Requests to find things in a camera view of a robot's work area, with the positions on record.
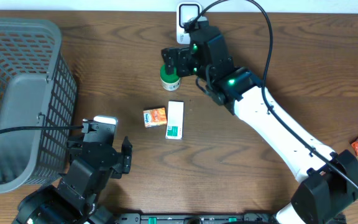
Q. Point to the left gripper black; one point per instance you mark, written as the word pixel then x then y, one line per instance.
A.
pixel 126 162

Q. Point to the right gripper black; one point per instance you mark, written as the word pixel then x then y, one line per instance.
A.
pixel 183 55

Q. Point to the green lid white jar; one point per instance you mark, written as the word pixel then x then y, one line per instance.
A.
pixel 170 82

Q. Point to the orange tissue pack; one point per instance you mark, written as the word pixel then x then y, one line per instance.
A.
pixel 155 117

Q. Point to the white green medicine box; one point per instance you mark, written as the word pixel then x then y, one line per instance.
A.
pixel 175 120

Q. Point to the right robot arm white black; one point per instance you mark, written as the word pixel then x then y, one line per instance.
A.
pixel 327 180

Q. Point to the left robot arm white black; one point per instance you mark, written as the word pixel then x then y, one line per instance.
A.
pixel 73 200

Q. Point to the white barcode scanner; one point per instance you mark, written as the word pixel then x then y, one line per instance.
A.
pixel 186 11

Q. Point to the grey plastic mesh basket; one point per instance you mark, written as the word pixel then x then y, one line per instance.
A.
pixel 37 102

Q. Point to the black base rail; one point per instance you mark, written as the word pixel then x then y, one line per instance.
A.
pixel 135 218

